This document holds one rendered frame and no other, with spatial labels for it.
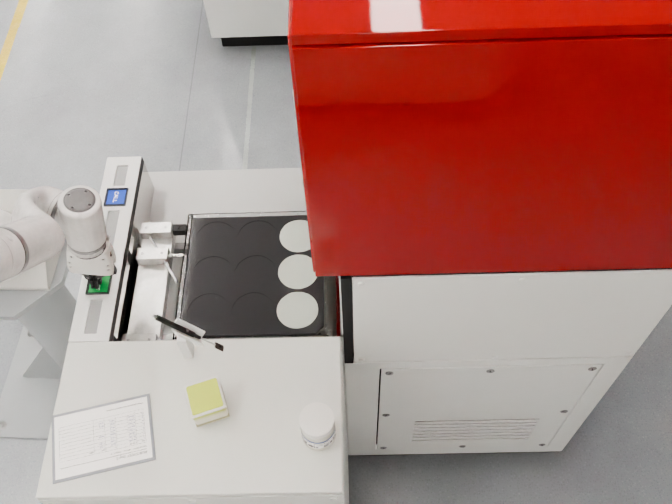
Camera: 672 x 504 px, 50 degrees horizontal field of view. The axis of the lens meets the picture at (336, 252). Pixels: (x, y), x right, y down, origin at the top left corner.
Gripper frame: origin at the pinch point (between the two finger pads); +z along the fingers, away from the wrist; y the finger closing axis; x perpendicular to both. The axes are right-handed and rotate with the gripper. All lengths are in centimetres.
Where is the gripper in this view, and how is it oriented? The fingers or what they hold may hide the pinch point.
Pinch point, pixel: (95, 279)
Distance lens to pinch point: 179.0
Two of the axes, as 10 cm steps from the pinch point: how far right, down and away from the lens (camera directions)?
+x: 0.1, 8.4, -5.4
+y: -9.8, -0.9, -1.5
